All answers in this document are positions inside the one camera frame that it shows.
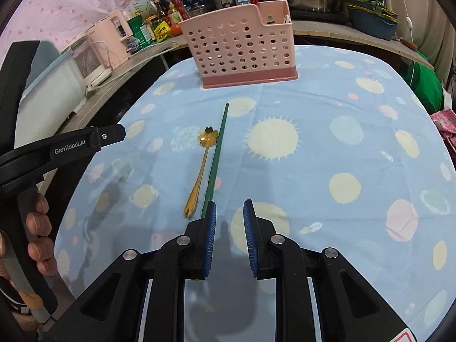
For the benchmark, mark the yellow packet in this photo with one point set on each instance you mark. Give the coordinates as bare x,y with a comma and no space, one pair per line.
163,30

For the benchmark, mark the pink appliance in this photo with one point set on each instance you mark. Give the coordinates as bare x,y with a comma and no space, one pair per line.
114,35

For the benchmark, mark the pink floral cloth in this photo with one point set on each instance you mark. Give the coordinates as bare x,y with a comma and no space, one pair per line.
445,128

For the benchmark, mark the dark sauce bottle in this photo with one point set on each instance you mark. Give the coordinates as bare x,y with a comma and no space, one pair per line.
160,9

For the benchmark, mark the pink perforated utensil holder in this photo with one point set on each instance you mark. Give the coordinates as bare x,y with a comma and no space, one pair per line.
242,50

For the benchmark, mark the wooden counter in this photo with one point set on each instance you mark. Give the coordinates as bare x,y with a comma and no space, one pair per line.
83,110

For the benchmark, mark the green chopstick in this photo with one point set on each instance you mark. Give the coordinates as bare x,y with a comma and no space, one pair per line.
217,149

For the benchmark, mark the beige curtain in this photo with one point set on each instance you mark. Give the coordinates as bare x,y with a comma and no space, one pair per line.
424,3

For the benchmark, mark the white clear appliance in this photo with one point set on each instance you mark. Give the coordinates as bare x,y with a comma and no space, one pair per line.
89,60

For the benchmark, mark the pink dotted cloth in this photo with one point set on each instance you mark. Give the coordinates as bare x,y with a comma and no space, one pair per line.
71,3

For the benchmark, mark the green bag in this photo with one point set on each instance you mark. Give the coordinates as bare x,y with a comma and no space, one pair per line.
427,78

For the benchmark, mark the yellow oil bottle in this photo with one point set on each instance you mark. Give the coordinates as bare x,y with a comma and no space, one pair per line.
174,14

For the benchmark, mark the white power strip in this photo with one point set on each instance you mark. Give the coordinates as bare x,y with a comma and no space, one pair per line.
95,87

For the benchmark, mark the person's left hand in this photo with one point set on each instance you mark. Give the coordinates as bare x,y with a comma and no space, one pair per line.
41,228

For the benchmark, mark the green leafy vegetables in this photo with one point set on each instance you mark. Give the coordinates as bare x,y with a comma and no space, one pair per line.
370,1

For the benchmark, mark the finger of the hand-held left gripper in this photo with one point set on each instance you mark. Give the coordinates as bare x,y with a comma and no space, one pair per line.
99,137

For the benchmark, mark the green can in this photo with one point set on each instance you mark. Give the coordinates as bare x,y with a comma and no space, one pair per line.
141,30

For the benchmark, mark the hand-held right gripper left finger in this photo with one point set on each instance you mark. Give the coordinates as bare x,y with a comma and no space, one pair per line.
210,238

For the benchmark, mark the blue planet print tablecloth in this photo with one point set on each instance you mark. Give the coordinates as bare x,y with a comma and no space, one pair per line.
320,114

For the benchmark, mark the small lidded steel pot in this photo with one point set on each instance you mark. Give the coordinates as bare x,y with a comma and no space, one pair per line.
200,10

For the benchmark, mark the red packet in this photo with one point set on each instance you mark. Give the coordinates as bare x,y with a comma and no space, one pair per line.
176,0

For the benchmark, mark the gold flower spoon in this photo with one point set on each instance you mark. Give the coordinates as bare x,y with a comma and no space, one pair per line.
208,138

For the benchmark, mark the red tomato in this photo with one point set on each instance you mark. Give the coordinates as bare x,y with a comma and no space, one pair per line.
175,29

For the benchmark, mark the blue tray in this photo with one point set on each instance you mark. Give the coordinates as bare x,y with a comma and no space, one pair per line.
372,25

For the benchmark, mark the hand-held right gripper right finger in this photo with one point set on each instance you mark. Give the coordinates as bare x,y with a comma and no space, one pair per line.
249,238

